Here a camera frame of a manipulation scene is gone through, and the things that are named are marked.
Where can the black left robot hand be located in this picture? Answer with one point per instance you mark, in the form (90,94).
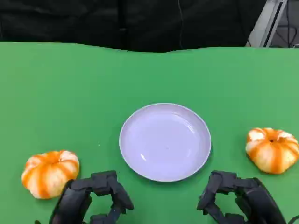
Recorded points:
(72,198)

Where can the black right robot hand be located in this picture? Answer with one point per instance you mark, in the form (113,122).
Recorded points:
(257,198)

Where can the orange and white bread roll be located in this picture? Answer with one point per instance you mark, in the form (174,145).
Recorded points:
(46,172)
(271,151)

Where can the green table cloth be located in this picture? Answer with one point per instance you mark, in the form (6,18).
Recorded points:
(70,93)

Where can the lilac plate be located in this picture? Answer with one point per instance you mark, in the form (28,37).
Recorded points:
(163,142)

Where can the black backdrop curtain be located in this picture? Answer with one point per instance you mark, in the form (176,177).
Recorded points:
(70,18)

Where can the silver metal frame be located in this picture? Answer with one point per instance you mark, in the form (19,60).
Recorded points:
(260,25)

